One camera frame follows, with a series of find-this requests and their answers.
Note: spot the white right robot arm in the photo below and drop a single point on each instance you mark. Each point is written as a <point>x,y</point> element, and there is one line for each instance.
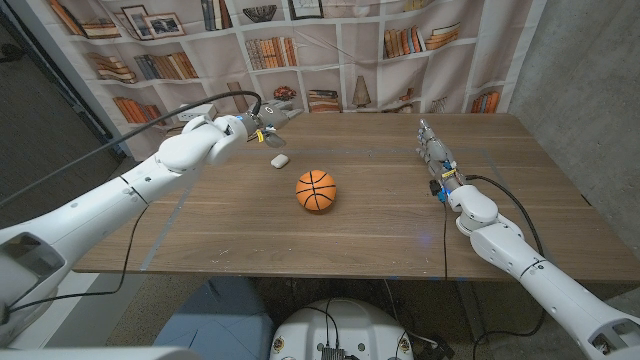
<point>550,295</point>

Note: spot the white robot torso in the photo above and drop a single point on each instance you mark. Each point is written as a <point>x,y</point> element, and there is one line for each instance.
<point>340,330</point>

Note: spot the white floor mat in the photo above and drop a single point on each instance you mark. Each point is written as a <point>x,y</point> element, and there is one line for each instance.
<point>75,320</point>

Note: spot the orange basketball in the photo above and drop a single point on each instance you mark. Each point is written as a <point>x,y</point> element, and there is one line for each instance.
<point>315,190</point>

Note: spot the white airpods case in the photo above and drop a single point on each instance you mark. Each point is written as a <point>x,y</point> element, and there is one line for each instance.
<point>279,161</point>

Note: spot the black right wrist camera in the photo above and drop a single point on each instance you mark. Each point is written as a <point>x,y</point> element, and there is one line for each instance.
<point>436,189</point>

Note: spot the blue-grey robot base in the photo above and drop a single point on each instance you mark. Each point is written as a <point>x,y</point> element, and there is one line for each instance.
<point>220,320</point>

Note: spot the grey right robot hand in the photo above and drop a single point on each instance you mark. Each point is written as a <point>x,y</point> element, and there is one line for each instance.
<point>437,155</point>

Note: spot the perforated partition panel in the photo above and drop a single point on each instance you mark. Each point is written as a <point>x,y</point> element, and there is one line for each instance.
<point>40,125</point>

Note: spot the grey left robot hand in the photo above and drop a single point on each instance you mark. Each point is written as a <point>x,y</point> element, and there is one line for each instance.
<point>272,117</point>

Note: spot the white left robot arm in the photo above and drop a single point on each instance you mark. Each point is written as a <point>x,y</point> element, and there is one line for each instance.
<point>100,210</point>

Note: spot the printed bookshelf backdrop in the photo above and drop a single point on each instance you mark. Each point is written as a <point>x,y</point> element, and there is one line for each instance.
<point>325,75</point>

